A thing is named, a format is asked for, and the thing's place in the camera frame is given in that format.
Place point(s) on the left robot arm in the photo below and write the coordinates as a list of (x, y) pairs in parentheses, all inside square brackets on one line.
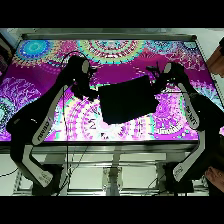
[(43, 123)]

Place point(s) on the brown garment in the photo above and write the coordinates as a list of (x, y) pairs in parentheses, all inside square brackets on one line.
[(216, 61)]

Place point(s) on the dark blue jeans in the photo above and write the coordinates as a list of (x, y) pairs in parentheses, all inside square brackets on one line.
[(128, 101)]

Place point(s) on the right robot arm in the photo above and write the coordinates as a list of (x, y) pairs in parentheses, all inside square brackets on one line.
[(196, 116)]

